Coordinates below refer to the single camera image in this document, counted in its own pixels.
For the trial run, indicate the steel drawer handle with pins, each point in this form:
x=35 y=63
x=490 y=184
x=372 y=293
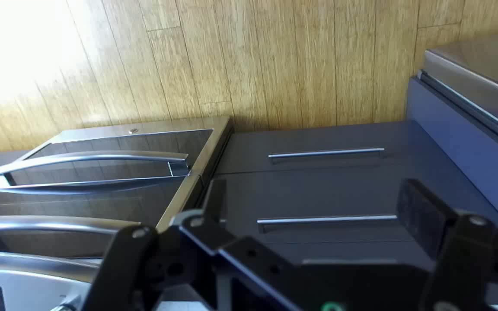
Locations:
x=277 y=156
x=326 y=220

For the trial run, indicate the dark grey upper drawer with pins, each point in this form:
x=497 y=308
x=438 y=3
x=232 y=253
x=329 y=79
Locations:
x=246 y=153

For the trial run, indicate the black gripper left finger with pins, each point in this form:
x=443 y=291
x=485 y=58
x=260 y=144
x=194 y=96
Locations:
x=205 y=227

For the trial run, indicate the dark grey lower drawer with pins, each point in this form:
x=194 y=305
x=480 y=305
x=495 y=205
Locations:
x=348 y=191

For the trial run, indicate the upper steel drawer handle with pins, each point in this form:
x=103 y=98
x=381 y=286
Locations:
x=277 y=156

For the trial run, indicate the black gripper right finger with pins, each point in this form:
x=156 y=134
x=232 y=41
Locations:
x=424 y=217

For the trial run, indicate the dark grey drawer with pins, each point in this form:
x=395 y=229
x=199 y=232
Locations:
x=348 y=191
x=246 y=153

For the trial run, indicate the lower steel drawer handle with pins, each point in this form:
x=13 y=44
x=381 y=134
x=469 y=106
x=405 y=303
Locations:
x=326 y=220

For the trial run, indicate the steel stove control panel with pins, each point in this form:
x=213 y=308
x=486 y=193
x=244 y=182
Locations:
x=47 y=264

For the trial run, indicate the curved steel oven handle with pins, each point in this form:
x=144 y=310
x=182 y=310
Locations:
x=174 y=160

